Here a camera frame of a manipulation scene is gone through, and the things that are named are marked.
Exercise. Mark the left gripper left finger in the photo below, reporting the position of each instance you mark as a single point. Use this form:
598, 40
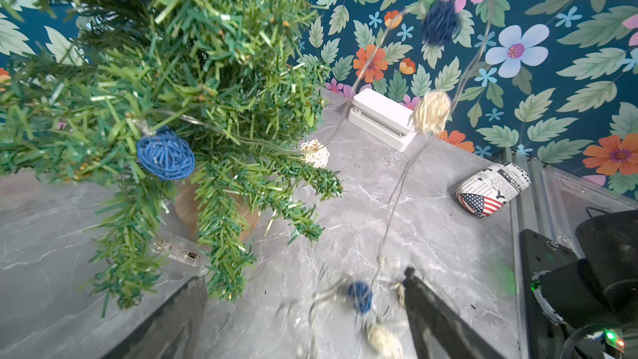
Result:
172, 331

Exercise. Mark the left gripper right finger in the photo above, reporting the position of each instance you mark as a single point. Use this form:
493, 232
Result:
431, 318

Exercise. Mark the clear battery box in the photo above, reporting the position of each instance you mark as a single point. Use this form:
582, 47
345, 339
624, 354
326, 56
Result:
184, 252

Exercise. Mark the green christmas tree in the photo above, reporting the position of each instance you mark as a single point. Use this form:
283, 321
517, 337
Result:
155, 93

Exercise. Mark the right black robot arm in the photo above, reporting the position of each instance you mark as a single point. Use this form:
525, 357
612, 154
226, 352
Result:
574, 305

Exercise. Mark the newspaper print can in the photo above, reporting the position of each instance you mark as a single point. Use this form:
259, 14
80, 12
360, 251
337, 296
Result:
492, 188

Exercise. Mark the white rectangular box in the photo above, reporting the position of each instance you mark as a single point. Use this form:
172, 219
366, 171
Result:
386, 120

